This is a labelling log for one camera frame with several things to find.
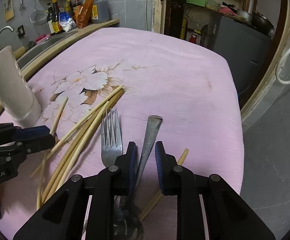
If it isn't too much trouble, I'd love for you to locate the silver fork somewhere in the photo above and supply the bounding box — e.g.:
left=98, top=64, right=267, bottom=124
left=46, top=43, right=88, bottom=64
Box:
left=101, top=108, right=123, bottom=167

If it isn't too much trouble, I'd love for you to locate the silver spoon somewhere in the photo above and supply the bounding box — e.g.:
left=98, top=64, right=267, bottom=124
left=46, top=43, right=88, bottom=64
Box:
left=113, top=115, right=163, bottom=239

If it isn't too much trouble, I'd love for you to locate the wooden counter edge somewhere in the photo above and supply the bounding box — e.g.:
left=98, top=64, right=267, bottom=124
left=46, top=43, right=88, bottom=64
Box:
left=0, top=19, right=119, bottom=115

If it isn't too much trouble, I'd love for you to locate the white utensil holder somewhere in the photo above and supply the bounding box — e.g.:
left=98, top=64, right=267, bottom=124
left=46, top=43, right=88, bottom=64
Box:
left=0, top=46, right=42, bottom=127

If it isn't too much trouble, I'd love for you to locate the pink floral tablecloth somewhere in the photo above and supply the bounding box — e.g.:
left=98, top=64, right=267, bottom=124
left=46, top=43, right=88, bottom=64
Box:
left=0, top=28, right=244, bottom=239

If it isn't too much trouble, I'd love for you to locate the yellow label sauce bottle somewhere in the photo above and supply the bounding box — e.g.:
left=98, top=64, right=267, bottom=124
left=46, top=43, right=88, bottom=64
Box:
left=52, top=0, right=63, bottom=34

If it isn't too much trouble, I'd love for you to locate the white blue salt bag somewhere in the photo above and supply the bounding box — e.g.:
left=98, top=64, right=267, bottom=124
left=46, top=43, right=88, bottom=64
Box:
left=59, top=11, right=76, bottom=33

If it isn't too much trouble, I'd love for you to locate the dark soy sauce bottle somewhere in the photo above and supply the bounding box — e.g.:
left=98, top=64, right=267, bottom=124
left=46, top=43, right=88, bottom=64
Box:
left=47, top=3, right=55, bottom=36

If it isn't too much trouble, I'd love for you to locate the orange snack bag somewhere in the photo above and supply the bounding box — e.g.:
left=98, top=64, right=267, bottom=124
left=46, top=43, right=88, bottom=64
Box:
left=76, top=0, right=93, bottom=29

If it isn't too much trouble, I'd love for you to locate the red cap sauce bottle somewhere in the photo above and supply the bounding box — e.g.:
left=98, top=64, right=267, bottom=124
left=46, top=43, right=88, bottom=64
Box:
left=73, top=0, right=81, bottom=13

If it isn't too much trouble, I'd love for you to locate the grey metal cabinet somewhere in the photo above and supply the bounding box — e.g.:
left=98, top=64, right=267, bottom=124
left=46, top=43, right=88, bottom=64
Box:
left=207, top=14, right=271, bottom=94

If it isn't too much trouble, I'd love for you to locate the black wok on cabinet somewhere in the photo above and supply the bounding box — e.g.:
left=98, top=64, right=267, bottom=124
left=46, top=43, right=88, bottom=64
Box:
left=251, top=12, right=274, bottom=35

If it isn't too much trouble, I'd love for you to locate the green box on shelf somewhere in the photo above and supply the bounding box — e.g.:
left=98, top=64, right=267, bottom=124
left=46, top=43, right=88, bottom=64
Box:
left=186, top=0, right=206, bottom=7

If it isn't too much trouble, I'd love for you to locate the hanging wire strainer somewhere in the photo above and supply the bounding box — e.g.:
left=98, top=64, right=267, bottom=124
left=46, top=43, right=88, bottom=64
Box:
left=30, top=0, right=47, bottom=25

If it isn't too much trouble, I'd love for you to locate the wooden wall plaque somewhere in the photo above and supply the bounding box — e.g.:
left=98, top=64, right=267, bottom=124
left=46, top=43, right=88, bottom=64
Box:
left=4, top=0, right=14, bottom=21

